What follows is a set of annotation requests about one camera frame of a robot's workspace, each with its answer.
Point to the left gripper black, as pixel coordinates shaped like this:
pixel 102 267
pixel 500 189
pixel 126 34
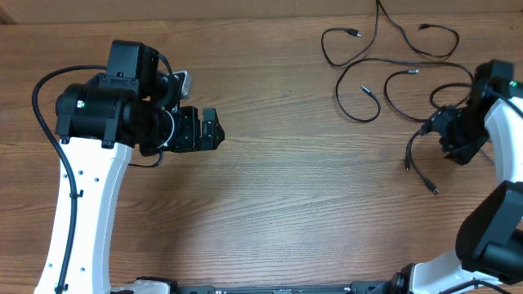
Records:
pixel 186 139

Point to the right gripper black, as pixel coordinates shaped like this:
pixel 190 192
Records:
pixel 456 144

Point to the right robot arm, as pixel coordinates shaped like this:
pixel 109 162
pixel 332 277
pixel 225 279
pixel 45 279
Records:
pixel 487 251

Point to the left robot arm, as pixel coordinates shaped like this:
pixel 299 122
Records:
pixel 128 104

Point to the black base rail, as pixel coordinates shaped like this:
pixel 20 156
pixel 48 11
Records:
pixel 282 290

